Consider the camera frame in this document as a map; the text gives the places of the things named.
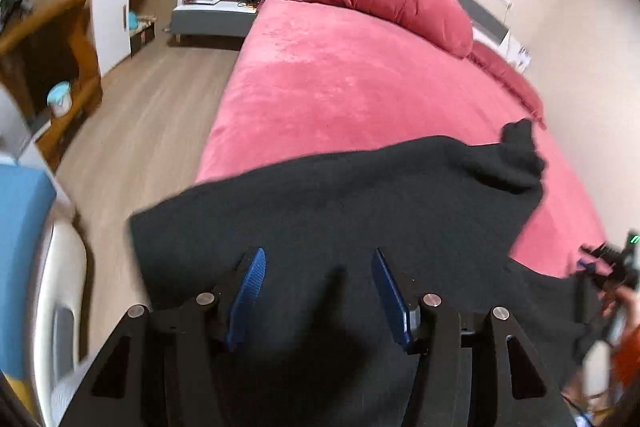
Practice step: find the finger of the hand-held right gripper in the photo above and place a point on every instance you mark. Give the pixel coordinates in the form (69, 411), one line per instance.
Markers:
(596, 256)

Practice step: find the bed with pink bedspread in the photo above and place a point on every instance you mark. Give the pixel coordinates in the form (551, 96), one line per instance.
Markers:
(350, 97)

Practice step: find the light blue bucket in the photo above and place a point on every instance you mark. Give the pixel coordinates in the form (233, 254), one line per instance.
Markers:
(59, 99)

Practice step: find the teal small container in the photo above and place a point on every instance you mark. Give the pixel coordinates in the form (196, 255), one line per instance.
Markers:
(132, 21)

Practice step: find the person's orange clothing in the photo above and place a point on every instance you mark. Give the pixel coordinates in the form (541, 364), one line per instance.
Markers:
(627, 362)

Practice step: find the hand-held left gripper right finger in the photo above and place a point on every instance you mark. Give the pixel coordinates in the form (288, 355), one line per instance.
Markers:
(392, 302)

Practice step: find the white chair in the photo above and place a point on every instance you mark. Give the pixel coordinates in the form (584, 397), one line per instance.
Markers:
(62, 287)

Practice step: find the wooden desk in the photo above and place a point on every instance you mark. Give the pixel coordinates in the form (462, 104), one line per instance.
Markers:
(55, 22)

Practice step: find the blue box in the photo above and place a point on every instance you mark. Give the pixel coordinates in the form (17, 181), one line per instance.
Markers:
(22, 257)

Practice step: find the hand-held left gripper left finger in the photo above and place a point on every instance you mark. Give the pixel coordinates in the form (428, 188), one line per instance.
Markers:
(247, 292)

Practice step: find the black pants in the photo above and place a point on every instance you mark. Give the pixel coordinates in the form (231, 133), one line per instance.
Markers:
(325, 207)

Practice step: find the person's right hand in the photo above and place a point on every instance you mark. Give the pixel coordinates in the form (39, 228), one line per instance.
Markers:
(619, 299)

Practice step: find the white cabinet front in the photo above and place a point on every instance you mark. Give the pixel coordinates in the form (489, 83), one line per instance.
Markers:
(110, 22)

